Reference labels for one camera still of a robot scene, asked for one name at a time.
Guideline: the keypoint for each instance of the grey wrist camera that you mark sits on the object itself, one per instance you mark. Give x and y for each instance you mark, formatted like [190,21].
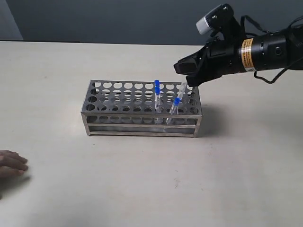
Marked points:
[209,21]

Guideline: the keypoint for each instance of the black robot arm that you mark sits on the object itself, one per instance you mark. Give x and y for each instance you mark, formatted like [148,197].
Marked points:
[239,47]

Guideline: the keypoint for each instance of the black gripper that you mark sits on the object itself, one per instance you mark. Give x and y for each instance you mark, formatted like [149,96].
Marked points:
[221,56]

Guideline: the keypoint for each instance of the blue-capped tube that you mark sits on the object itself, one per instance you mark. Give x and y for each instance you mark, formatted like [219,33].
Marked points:
[157,83]
[158,120]
[173,110]
[182,90]

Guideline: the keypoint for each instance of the person's bare hand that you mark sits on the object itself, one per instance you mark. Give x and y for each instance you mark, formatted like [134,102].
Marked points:
[12,172]

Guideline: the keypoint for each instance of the stainless steel test tube rack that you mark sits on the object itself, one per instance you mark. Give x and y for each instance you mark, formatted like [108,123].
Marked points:
[128,108]

